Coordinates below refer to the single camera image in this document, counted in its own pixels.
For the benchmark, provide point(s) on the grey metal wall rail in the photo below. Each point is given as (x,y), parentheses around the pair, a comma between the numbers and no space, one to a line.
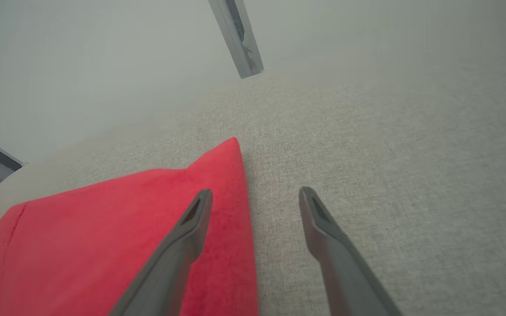
(235,35)

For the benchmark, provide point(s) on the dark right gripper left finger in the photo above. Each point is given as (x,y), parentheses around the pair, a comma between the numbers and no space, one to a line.
(174,263)

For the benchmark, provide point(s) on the red shirt with white sleeves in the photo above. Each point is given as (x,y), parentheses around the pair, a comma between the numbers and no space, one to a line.
(81,228)

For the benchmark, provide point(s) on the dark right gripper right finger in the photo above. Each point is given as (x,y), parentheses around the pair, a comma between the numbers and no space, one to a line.
(341,272)

